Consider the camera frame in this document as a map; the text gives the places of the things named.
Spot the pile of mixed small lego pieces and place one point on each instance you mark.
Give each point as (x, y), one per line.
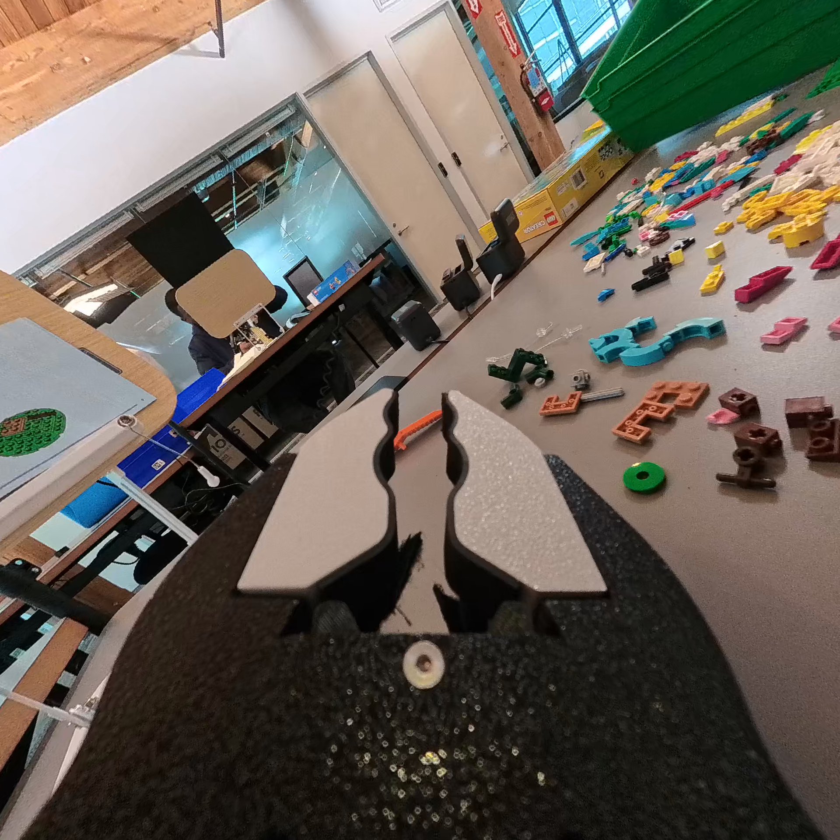
(663, 216)

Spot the pile of white lego pieces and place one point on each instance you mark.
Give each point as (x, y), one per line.
(810, 167)

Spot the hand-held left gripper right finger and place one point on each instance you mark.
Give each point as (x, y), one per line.
(518, 518)

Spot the orange brick separator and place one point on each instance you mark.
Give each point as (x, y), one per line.
(417, 426)

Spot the yellow lego box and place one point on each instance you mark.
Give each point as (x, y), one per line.
(558, 197)

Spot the dark green lego assembly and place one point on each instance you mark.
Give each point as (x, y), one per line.
(522, 364)

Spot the magenta lego boat piece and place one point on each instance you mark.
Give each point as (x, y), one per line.
(828, 253)
(764, 283)

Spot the small black monitor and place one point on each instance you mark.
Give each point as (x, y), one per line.
(302, 280)

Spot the wooden desk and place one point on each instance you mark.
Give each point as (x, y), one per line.
(295, 341)

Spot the grey lego axle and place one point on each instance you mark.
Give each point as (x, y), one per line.
(602, 394)

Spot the large window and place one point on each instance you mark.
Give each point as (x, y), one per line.
(564, 33)

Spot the pile of yellow lego pieces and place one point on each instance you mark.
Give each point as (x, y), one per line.
(787, 213)

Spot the red fire extinguisher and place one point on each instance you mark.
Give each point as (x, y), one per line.
(535, 85)

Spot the small yellow lego piece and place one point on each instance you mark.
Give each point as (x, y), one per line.
(715, 248)
(712, 279)

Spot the large tan lego plate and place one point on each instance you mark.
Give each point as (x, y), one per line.
(659, 407)

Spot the stack of blue bins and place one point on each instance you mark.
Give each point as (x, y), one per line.
(151, 459)

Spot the cardboard box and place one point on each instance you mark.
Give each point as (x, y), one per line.
(223, 446)

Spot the green round lego tile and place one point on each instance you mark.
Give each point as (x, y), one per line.
(644, 477)

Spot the turquoise curved lego piece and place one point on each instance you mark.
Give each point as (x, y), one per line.
(613, 341)
(676, 341)

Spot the small pink lego tile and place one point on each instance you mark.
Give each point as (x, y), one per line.
(724, 416)

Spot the dark green lego piece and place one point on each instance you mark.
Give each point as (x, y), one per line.
(512, 397)

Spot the wooden post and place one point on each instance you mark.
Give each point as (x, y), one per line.
(518, 72)

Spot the grey lego connector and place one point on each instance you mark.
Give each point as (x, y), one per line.
(581, 379)

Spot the pink lego plate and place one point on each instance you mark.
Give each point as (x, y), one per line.
(784, 330)

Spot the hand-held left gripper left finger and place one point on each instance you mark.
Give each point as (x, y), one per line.
(328, 499)

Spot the black ceiling rod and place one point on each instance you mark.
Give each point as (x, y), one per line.
(220, 29)

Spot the blue plastic bin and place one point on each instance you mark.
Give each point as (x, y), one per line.
(203, 387)

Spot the white door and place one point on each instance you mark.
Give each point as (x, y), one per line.
(387, 151)
(459, 92)

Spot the pale blue instruction page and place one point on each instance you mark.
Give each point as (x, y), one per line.
(59, 400)

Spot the group of black lego pieces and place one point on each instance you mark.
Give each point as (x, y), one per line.
(659, 269)

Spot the clear lego piece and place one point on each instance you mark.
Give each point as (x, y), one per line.
(499, 358)
(558, 334)

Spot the black panel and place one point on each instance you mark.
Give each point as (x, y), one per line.
(177, 239)

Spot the blue lego box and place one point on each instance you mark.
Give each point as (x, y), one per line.
(333, 287)

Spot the red arrow sign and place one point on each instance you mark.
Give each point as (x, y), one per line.
(506, 33)
(472, 6)

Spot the black battery charger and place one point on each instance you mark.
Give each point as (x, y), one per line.
(417, 326)
(502, 246)
(460, 279)

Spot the small tan lego plate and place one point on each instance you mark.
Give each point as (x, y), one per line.
(561, 403)

